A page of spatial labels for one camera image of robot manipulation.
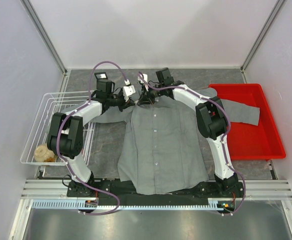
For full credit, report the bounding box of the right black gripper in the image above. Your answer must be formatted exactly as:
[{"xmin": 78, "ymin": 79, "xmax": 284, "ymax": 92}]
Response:
[{"xmin": 138, "ymin": 82, "xmax": 165, "ymax": 105}]

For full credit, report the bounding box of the black box with brooch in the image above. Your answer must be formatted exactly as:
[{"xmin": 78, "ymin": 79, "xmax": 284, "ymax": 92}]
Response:
[{"xmin": 94, "ymin": 72, "xmax": 108, "ymax": 82}]

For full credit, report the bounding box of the grey shirt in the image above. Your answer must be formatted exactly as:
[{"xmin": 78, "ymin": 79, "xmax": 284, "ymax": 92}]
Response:
[{"xmin": 92, "ymin": 88, "xmax": 259, "ymax": 195}]

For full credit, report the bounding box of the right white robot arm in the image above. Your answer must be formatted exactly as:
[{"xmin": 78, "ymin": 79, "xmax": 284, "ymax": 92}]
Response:
[{"xmin": 138, "ymin": 68, "xmax": 244, "ymax": 197}]

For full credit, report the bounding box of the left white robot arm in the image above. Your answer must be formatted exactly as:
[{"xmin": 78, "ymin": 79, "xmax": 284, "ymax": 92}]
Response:
[{"xmin": 47, "ymin": 79, "xmax": 136, "ymax": 197}]

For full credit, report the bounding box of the beige bowl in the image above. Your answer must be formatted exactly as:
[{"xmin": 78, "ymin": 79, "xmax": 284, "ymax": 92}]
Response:
[{"xmin": 34, "ymin": 143, "xmax": 57, "ymax": 163}]

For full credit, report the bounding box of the red plastic bin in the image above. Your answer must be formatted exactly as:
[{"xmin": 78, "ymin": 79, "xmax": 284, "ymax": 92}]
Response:
[{"xmin": 209, "ymin": 83, "xmax": 286, "ymax": 161}]

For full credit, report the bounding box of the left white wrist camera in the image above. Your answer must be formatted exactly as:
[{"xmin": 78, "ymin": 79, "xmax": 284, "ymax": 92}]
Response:
[{"xmin": 122, "ymin": 79, "xmax": 136, "ymax": 102}]

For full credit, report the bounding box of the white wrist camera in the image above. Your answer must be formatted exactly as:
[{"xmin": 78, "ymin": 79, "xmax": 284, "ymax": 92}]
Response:
[
  {"xmin": 137, "ymin": 72, "xmax": 149, "ymax": 89},
  {"xmin": 122, "ymin": 79, "xmax": 136, "ymax": 102}
]

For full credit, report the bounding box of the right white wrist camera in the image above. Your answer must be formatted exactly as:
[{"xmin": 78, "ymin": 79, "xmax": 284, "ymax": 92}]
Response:
[{"xmin": 137, "ymin": 72, "xmax": 149, "ymax": 89}]

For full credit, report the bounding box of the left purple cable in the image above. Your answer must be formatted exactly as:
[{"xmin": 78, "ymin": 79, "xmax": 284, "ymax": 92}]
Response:
[{"xmin": 55, "ymin": 60, "xmax": 131, "ymax": 216}]

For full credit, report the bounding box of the white wire dish rack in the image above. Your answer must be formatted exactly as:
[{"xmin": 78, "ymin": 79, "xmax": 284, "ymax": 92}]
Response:
[{"xmin": 20, "ymin": 91, "xmax": 95, "ymax": 166}]

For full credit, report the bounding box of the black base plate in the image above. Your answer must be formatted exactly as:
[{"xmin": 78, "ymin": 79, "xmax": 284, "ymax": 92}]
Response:
[{"xmin": 64, "ymin": 178, "xmax": 244, "ymax": 205}]

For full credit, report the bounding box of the left aluminium frame post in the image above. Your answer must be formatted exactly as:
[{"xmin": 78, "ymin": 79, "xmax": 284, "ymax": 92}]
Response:
[{"xmin": 20, "ymin": 0, "xmax": 68, "ymax": 75}]

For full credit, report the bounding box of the aluminium frame post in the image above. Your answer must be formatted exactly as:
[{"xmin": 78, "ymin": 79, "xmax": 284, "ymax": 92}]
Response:
[
  {"xmin": 20, "ymin": 0, "xmax": 68, "ymax": 75},
  {"xmin": 240, "ymin": 0, "xmax": 286, "ymax": 73}
]

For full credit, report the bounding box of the grey slotted cable duct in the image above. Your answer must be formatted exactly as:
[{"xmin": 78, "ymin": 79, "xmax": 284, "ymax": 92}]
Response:
[{"xmin": 32, "ymin": 199, "xmax": 231, "ymax": 211}]

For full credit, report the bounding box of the right aluminium frame post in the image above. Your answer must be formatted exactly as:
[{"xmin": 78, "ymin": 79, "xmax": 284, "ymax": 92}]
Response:
[{"xmin": 240, "ymin": 0, "xmax": 286, "ymax": 73}]

